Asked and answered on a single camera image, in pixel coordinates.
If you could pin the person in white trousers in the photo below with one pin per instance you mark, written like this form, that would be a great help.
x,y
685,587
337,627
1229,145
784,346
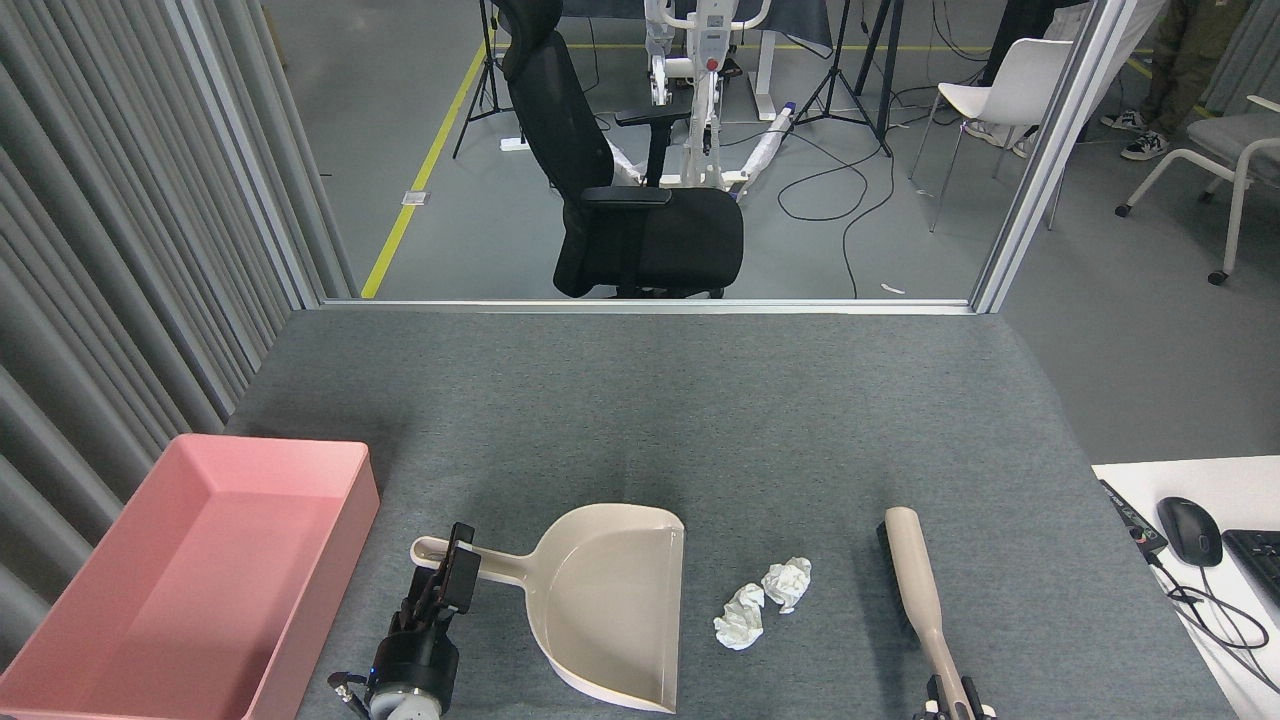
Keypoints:
x,y
1065,20

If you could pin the thin black tripod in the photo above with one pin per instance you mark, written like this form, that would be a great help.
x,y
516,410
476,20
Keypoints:
x,y
489,50

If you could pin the white plastic chair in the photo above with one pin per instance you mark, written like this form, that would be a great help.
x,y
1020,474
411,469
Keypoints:
x,y
1010,90

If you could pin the beige plastic dustpan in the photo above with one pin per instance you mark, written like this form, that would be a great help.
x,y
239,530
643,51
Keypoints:
x,y
610,600

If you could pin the silver post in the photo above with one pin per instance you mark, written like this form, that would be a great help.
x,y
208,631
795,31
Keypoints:
x,y
1050,150

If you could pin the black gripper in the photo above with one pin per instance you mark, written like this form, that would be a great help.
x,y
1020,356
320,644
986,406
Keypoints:
x,y
415,660

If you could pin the pink plastic bin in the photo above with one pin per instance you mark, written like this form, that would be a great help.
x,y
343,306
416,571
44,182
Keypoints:
x,y
190,590

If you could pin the wide grey curtain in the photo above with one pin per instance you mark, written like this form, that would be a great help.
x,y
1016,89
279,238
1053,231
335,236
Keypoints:
x,y
100,250

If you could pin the white side desk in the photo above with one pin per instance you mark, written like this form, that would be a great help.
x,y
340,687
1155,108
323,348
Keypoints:
x,y
1230,480

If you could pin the black flat device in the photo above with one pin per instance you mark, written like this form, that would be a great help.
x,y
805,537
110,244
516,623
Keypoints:
x,y
1130,518

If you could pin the black computer mouse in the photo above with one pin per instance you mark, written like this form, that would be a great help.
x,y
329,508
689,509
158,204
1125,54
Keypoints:
x,y
1190,530

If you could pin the narrow grey curtain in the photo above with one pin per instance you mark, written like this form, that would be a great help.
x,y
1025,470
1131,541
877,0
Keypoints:
x,y
1250,50

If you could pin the person in olive trousers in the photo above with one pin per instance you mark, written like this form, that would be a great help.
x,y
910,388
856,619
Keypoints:
x,y
1185,60

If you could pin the black office chair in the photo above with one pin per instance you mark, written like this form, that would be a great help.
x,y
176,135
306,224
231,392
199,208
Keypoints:
x,y
650,235

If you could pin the white stand on wheels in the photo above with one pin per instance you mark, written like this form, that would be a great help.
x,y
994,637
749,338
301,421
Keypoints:
x,y
705,90

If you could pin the white power strip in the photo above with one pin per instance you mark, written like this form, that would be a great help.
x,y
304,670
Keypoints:
x,y
514,144

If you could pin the large black tripod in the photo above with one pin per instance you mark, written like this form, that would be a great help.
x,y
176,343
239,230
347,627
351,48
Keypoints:
x,y
888,80

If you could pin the black keyboard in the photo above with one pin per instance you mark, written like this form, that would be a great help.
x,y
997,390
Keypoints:
x,y
1258,560

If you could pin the white paper ball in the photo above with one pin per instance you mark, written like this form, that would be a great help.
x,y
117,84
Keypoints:
x,y
738,617
787,583

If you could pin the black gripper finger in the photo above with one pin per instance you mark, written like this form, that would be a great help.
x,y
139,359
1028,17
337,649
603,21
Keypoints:
x,y
937,700
970,702

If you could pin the silver rail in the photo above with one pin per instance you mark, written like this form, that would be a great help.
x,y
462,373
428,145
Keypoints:
x,y
650,306

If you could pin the beige hand brush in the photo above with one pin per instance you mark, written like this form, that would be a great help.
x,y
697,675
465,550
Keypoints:
x,y
915,580

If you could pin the grey chair with white frame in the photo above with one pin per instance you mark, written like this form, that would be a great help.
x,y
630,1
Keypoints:
x,y
1240,130

